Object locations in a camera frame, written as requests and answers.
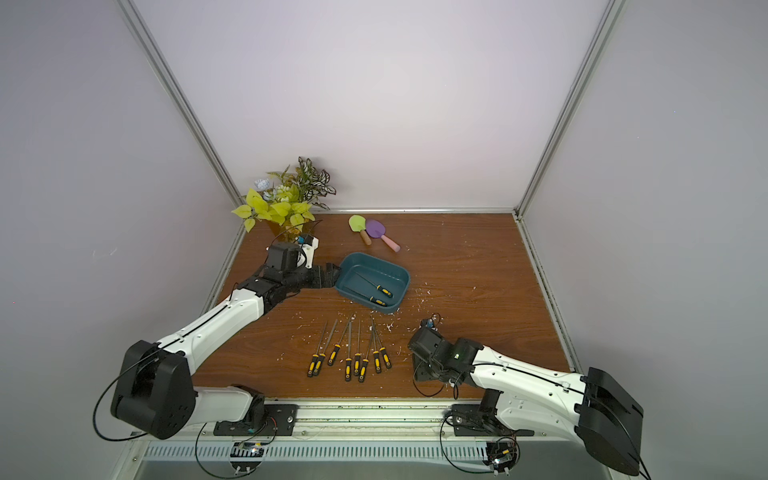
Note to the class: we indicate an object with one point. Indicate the file tool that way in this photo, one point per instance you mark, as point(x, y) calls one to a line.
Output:
point(376, 285)
point(365, 358)
point(334, 355)
point(348, 361)
point(321, 356)
point(358, 354)
point(372, 299)
point(383, 354)
point(315, 357)
point(375, 348)

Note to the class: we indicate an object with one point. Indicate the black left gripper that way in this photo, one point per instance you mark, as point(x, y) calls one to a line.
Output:
point(330, 280)

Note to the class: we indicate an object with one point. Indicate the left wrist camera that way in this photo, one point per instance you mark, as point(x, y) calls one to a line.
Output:
point(308, 245)

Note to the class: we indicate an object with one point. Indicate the artificial green leafy plant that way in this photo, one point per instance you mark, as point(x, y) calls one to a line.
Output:
point(290, 194)

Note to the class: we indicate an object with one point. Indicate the teal plastic storage box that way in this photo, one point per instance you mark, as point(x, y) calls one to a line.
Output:
point(392, 276)

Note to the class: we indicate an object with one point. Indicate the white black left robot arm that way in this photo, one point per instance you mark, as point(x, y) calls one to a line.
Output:
point(154, 391)

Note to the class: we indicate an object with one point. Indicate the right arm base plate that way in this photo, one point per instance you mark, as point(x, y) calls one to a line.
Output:
point(469, 420)

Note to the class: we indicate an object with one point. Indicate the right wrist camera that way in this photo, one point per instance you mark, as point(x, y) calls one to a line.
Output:
point(432, 322)

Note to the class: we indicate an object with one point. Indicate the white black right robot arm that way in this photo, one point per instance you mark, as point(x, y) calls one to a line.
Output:
point(615, 443)

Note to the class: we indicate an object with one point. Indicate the right small circuit board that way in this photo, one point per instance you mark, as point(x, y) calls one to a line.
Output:
point(502, 456)

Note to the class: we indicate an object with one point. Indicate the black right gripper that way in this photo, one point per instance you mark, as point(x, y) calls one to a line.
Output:
point(421, 352)

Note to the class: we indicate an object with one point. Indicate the purple trowel pink handle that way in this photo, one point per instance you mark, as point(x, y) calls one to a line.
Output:
point(377, 230)

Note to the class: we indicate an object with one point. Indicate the green trowel wooden handle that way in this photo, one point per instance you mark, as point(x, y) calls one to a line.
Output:
point(357, 223)

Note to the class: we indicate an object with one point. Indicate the white slotted cable duct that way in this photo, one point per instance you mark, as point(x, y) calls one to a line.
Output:
point(326, 451)

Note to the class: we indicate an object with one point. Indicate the aluminium mounting rail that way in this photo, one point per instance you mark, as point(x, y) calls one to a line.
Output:
point(390, 420)

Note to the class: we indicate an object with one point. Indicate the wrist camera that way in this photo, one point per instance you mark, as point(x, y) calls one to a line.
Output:
point(308, 245)
point(432, 322)

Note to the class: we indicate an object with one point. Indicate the amber glass vase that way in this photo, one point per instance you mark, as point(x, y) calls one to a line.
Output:
point(288, 232)

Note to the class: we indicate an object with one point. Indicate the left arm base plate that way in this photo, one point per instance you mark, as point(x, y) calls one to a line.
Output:
point(272, 419)

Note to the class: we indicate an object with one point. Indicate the left small circuit board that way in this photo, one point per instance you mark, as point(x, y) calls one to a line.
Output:
point(246, 457)

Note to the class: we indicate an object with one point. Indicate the small circuit board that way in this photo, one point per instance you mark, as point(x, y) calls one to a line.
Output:
point(246, 457)
point(502, 456)

